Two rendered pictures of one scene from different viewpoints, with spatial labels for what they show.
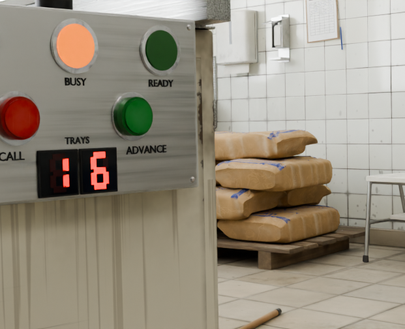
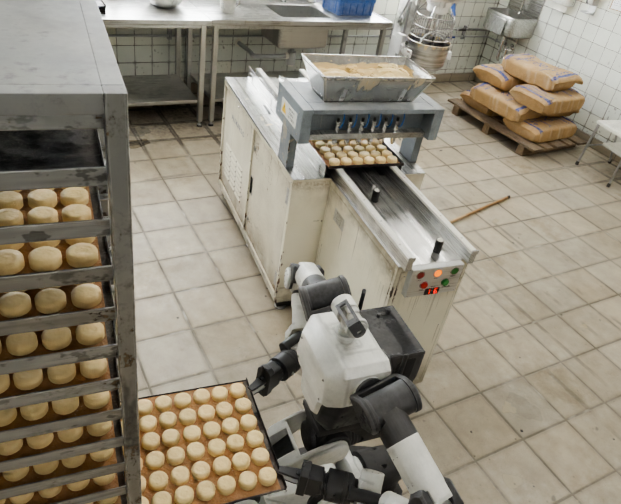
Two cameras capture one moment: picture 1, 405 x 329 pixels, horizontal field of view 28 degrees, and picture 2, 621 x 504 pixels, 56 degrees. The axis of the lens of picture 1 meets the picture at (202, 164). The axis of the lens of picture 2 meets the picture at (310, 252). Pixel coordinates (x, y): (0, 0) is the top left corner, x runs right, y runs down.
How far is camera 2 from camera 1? 191 cm
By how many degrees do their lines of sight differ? 35
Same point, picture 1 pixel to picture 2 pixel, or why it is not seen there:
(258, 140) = (545, 78)
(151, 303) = (438, 304)
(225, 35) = not seen: outside the picture
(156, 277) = (440, 300)
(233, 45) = not seen: outside the picture
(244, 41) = not seen: outside the picture
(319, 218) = (562, 131)
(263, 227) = (526, 131)
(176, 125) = (453, 281)
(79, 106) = (435, 281)
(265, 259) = (520, 149)
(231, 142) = (529, 73)
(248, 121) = (552, 42)
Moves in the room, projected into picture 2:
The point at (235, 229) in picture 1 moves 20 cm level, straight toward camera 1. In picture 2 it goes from (511, 125) to (509, 132)
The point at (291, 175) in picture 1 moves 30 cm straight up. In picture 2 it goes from (554, 108) to (568, 75)
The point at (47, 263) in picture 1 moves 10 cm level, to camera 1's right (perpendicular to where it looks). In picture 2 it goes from (421, 299) to (444, 307)
